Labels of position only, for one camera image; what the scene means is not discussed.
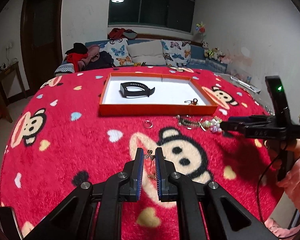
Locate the group of plush toys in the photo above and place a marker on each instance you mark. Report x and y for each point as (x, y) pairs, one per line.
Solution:
(215, 53)

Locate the person's right hand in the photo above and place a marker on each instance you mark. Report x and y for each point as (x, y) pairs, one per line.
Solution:
(282, 183)

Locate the silver hoop earrings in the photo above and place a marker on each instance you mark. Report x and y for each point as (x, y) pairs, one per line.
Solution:
(185, 123)

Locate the gold heart earrings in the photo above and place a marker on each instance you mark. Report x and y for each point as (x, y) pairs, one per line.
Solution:
(152, 158)

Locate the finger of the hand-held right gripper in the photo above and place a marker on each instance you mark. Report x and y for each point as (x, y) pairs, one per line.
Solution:
(247, 119)
(232, 126)

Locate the black smart band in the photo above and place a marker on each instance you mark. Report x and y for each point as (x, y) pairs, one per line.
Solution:
(126, 90)

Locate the blue sofa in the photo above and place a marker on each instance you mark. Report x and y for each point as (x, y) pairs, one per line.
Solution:
(197, 55)

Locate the white cushion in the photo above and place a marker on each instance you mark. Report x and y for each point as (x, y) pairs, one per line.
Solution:
(146, 52)

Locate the colourful pinwheel toy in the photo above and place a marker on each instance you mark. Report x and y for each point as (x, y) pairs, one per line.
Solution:
(201, 28)

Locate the orange tray box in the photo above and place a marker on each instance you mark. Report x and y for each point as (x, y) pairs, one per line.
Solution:
(152, 110)

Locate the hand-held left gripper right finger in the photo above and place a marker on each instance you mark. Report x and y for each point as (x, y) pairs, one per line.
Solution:
(159, 175)

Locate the butterfly print pillow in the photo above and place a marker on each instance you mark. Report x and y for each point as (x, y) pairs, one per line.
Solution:
(119, 51)
(177, 52)

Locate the pile of clothes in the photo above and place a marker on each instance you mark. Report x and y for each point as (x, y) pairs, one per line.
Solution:
(90, 56)

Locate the red monkey print blanket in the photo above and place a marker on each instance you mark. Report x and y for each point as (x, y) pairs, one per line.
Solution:
(77, 150)

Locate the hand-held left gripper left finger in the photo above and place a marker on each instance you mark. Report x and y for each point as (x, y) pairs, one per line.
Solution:
(140, 172)

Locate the dark wooden door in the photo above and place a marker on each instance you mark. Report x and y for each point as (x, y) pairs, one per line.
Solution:
(41, 37)

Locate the wooden side table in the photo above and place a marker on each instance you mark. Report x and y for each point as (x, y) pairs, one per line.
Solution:
(5, 76)

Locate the dark window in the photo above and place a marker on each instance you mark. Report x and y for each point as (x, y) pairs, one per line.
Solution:
(152, 7)

